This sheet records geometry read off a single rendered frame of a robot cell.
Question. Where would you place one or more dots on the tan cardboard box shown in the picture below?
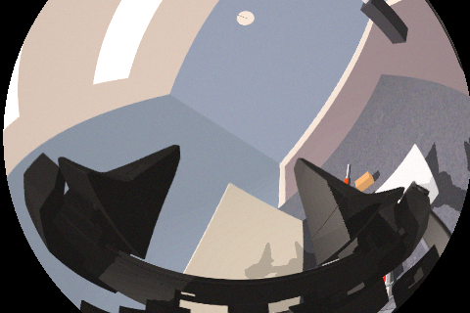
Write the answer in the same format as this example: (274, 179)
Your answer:
(364, 181)

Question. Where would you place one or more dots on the beige flat board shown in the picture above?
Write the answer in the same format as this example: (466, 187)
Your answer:
(246, 239)

